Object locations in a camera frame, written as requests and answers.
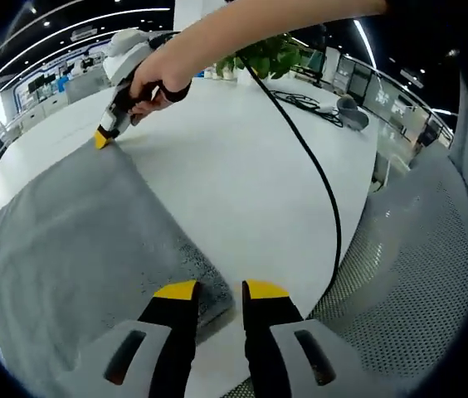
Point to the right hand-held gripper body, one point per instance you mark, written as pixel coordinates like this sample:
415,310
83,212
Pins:
128,58

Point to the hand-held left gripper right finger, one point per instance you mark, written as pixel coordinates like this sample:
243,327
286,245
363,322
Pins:
275,344

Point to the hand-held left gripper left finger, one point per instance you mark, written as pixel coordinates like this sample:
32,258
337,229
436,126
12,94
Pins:
163,344

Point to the grey towel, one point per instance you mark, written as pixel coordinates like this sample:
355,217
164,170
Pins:
80,248

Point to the person's right hand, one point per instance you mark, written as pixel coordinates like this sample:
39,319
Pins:
159,79

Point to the grey office chair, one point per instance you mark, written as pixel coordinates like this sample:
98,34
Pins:
86,88

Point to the ceiling air conditioner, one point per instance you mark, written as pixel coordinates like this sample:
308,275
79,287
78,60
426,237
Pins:
84,33

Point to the potted green plant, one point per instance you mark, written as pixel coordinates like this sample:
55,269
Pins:
271,56

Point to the white mesh chair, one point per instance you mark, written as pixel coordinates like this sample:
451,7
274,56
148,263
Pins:
416,269

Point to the grey bowl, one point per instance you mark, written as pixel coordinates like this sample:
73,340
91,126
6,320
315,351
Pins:
352,113

